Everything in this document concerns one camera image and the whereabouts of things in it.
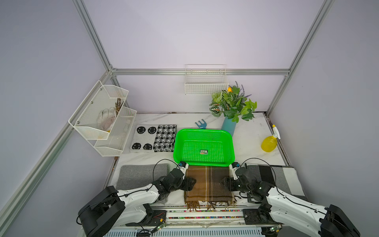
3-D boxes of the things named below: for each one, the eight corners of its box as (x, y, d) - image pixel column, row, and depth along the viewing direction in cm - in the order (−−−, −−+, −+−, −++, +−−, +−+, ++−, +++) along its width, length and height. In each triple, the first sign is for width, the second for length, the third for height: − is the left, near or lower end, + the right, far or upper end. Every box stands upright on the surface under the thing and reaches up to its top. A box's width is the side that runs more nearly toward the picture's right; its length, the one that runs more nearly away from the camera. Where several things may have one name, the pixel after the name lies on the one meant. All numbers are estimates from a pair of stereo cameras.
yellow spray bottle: (266, 154, 101) (278, 138, 86) (257, 143, 106) (268, 126, 92) (272, 151, 102) (285, 135, 87) (263, 141, 107) (274, 124, 93)
